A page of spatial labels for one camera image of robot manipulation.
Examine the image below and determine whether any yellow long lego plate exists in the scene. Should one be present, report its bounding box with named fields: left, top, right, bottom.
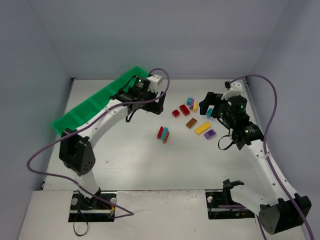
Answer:
left=194, top=122, right=211, bottom=135

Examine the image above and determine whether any brown lego plate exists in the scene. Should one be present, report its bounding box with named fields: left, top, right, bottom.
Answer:
left=186, top=118, right=197, bottom=129

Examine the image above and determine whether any long red lego brick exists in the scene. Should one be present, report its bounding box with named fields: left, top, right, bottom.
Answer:
left=179, top=104, right=190, bottom=116

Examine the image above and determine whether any small red lego brick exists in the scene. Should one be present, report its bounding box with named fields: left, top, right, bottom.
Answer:
left=172, top=109, right=180, bottom=118

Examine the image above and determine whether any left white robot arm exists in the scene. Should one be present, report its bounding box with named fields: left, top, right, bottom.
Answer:
left=59, top=74, right=166, bottom=199

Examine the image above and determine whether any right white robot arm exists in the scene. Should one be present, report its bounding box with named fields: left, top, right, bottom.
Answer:
left=199, top=92, right=312, bottom=235

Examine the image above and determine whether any loose teal lego brick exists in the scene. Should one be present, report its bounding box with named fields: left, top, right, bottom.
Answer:
left=205, top=108, right=213, bottom=118

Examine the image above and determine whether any yellow rounded lego brick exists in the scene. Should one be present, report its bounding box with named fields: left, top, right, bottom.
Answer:
left=192, top=101, right=198, bottom=112

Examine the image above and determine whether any purple square lego plate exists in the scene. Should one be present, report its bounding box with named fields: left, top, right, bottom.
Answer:
left=204, top=129, right=217, bottom=140

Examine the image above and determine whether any purple rounded lego brick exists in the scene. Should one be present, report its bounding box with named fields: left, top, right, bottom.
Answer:
left=187, top=97, right=196, bottom=110

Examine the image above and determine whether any teal lego brick on stack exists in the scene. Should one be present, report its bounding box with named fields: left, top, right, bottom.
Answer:
left=186, top=97, right=194, bottom=106

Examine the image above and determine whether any teal lego in stack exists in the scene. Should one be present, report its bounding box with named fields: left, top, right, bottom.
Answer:
left=160, top=127, right=168, bottom=140

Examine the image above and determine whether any green divided sorting tray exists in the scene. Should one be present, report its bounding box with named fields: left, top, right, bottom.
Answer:
left=51, top=66, right=149, bottom=135

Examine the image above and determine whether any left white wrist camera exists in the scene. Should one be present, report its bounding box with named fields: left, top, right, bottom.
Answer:
left=146, top=74, right=163, bottom=93

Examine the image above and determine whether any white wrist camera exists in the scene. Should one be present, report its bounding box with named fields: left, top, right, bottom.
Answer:
left=146, top=74, right=163, bottom=93
left=221, top=81, right=243, bottom=100

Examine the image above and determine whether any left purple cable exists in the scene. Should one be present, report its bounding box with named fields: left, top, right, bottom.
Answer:
left=26, top=67, right=171, bottom=220

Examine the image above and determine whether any purple cable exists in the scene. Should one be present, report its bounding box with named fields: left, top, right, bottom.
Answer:
left=26, top=67, right=171, bottom=220
left=218, top=74, right=315, bottom=240

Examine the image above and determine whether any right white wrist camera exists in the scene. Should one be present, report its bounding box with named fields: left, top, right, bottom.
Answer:
left=221, top=81, right=243, bottom=100

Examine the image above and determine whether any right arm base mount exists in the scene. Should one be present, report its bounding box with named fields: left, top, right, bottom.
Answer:
left=205, top=179, right=255, bottom=220

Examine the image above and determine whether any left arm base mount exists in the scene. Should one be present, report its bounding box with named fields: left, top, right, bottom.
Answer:
left=68, top=192, right=116, bottom=237

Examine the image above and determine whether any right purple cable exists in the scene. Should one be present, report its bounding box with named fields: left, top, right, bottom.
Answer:
left=218, top=74, right=315, bottom=240

